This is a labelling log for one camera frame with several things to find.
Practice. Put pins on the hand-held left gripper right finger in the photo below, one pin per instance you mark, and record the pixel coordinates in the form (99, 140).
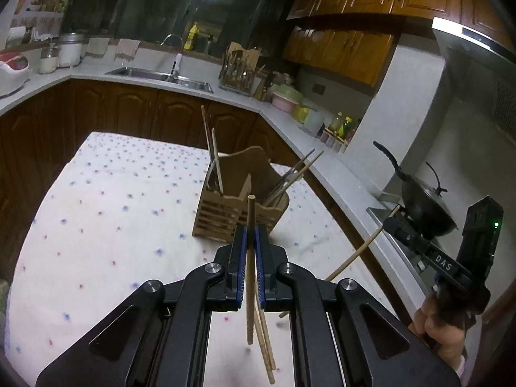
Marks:
(260, 268)

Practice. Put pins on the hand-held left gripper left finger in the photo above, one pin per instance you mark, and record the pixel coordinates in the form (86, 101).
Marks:
(242, 268)

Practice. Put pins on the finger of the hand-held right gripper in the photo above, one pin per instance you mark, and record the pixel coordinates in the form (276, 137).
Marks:
(427, 252)

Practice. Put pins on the wooden chopstick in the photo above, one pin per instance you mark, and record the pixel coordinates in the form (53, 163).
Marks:
(300, 175)
(354, 256)
(267, 342)
(251, 217)
(207, 145)
(266, 367)

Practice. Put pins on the wooden utensil holder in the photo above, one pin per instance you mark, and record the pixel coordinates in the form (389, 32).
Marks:
(238, 209)

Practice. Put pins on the silver metal chopstick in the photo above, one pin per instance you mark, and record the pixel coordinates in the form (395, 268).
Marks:
(298, 165)
(218, 161)

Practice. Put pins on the dish rack with utensils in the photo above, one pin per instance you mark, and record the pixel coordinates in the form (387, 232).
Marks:
(241, 70)

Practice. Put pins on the person's right hand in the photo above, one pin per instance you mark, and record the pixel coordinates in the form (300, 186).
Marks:
(439, 338)

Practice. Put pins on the steel stove top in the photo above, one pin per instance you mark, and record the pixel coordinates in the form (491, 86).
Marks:
(397, 242)

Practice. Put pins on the black wok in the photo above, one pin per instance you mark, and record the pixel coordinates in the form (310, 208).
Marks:
(427, 209)

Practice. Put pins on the white dotted tablecloth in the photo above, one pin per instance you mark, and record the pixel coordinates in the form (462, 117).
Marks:
(121, 217)

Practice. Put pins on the row of spice jars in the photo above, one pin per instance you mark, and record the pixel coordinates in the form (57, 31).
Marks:
(332, 141)

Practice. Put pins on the green bottle yellow cap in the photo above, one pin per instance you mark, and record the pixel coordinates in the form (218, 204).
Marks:
(347, 128)

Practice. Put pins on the grey range hood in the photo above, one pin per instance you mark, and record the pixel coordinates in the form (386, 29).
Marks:
(483, 80)

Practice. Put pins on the pink basin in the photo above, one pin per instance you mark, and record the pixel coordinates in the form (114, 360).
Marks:
(285, 105)

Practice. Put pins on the wooden knife block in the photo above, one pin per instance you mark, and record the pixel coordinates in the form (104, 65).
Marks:
(261, 88)

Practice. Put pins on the wooden lower cabinets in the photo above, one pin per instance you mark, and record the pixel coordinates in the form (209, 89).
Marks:
(121, 109)

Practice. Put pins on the wooden cabinets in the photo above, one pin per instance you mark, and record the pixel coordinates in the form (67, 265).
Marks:
(121, 109)
(383, 20)

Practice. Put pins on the steel kitchen sink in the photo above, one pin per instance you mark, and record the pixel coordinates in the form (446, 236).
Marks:
(161, 77)

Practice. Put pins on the chrome sink faucet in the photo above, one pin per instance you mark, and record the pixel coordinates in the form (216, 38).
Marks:
(176, 58)

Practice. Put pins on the dark bottle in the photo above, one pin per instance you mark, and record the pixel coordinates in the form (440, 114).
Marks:
(210, 44)

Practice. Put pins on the wooden upper cabinets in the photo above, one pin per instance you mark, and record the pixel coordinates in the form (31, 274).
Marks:
(383, 20)

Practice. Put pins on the beige dish cloth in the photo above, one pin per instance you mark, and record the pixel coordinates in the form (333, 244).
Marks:
(97, 47)
(127, 49)

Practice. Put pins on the white lidded jars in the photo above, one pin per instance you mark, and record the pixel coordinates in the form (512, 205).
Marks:
(70, 52)

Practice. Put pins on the dark kitchen window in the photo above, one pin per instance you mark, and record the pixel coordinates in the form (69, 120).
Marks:
(161, 4)

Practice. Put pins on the white lidded jar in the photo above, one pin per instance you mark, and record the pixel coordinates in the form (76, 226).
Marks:
(49, 61)

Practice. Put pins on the red white rice cooker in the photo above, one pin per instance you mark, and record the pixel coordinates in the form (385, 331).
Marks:
(14, 74)

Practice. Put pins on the dark wall switch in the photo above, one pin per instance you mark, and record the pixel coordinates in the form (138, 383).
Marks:
(319, 90)

